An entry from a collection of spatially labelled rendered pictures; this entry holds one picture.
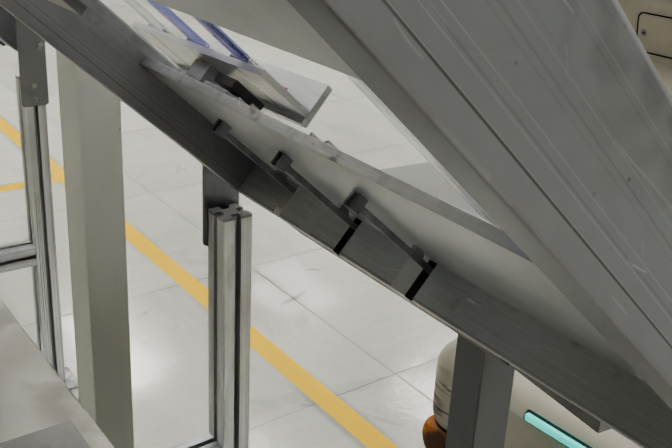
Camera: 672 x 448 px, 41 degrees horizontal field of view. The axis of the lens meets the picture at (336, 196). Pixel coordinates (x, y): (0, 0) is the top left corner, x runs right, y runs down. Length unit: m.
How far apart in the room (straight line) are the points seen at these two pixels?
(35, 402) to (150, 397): 1.11
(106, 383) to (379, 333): 0.90
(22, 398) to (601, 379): 0.46
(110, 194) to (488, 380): 0.55
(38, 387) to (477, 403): 0.60
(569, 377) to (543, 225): 0.46
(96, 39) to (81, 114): 0.30
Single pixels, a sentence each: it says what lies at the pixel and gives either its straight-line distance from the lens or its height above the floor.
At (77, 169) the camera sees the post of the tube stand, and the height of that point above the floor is 0.64.
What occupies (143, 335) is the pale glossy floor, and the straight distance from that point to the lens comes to 2.11.
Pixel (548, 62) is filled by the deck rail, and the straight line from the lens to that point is 0.24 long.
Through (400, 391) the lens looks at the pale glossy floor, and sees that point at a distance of 1.93.
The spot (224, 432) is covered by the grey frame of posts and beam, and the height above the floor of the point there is 0.34.
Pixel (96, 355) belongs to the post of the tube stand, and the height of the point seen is 0.36.
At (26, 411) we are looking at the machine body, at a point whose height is 0.62.
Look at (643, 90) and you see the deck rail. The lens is 0.28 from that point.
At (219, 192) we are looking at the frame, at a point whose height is 0.66.
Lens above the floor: 1.06
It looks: 22 degrees down
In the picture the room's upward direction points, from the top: 3 degrees clockwise
